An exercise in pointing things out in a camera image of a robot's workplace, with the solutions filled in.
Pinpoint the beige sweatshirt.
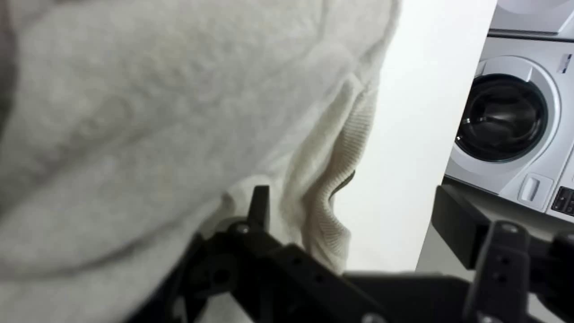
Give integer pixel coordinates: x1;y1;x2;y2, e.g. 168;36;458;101
0;0;401;323

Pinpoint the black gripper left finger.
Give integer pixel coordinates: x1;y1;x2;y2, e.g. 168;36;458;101
128;185;385;323

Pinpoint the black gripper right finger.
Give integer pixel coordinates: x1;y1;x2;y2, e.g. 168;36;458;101
431;185;574;323

